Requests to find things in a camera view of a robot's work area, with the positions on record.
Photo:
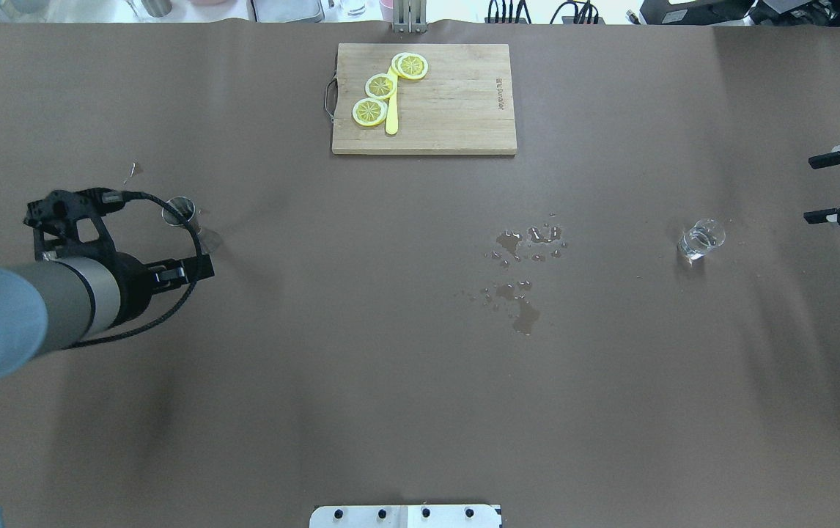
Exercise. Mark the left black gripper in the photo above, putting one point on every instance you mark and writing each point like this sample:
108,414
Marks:
129,286

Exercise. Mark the steel double jigger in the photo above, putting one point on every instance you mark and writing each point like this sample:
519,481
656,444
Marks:
209,240

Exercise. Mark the clear glass measuring cup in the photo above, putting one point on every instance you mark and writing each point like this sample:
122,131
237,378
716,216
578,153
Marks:
702,238

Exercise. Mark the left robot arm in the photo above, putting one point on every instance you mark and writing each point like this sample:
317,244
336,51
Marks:
53,305

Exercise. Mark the pink plastic cup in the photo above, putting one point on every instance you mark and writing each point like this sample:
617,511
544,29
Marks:
387,10

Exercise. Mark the yellow plastic knife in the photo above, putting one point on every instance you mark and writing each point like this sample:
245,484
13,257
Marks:
391,126

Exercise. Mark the metal lidded tray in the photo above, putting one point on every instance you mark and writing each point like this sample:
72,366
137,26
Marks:
288,11

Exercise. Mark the middle lemon slice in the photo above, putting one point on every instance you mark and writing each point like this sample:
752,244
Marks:
381,86

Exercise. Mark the far lemon slice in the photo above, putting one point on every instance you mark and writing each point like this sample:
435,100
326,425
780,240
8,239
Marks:
410,66

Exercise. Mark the wooden cutting board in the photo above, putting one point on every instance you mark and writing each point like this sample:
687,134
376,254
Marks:
464,105

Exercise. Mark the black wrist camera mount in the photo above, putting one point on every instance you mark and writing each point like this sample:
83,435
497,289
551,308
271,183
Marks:
71,224

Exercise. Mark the lemon slice near handle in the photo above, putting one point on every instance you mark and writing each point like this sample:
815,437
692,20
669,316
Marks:
369,112

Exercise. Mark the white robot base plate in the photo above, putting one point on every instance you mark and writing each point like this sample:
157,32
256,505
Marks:
420,515

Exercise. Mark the aluminium frame post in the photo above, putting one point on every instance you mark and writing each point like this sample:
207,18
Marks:
409,16

